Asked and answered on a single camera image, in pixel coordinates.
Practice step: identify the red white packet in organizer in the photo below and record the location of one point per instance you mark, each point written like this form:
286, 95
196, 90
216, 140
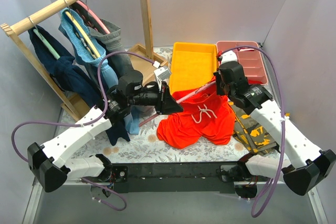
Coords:
245, 49

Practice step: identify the floral table mat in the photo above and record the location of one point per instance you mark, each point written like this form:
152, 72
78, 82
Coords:
147, 148

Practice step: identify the grey shorts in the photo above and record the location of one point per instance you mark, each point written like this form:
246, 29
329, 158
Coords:
120, 63

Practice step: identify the yellow plastic bin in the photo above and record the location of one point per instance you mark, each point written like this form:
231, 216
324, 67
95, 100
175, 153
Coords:
192, 66

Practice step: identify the mint green hanger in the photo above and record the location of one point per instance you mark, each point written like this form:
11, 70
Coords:
46, 44

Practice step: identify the light blue shorts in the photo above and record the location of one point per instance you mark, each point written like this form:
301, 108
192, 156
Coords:
82, 51

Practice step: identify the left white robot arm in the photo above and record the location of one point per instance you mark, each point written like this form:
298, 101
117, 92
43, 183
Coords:
51, 163

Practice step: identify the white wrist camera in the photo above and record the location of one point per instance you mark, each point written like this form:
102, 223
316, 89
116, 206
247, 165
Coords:
162, 73
224, 57

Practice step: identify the orange red shorts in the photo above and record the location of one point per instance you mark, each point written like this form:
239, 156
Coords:
205, 114

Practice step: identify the pink hanger with grey shorts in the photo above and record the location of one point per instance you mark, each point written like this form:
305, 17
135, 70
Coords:
95, 17

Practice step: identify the yellow hanger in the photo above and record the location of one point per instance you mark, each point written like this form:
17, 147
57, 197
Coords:
85, 37

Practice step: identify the wooden clothes rack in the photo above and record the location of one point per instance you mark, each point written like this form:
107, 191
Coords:
75, 110

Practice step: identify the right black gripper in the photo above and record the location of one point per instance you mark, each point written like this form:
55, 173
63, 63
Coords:
219, 80

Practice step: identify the pink compartment organizer box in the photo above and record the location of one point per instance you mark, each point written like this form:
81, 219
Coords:
251, 61

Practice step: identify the navy blue shorts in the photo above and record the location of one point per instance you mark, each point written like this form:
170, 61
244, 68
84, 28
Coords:
72, 78

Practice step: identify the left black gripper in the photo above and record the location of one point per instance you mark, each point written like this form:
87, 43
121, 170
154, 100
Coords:
161, 98

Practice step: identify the red cloth in organizer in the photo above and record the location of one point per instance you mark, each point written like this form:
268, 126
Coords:
255, 82

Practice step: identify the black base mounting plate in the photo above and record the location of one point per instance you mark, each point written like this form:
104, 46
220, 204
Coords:
176, 177

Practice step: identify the camouflage shorts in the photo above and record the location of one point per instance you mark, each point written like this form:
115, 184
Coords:
251, 134

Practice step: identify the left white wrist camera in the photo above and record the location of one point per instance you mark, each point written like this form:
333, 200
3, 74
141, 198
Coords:
162, 73

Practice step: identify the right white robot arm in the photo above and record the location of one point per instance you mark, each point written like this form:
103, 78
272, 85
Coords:
302, 164

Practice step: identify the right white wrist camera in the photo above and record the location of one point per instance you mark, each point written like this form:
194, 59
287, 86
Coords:
224, 57

